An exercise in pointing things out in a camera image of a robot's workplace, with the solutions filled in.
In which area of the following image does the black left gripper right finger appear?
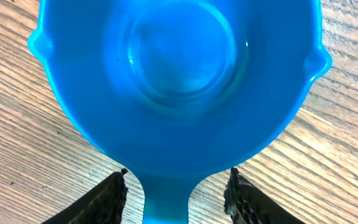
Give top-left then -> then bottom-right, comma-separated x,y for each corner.
224,167 -> 305,224

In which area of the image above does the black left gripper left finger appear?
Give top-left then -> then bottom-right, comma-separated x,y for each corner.
43,168 -> 128,224

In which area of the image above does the blue plastic measuring scoop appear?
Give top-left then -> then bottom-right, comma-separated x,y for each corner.
28,0 -> 332,223

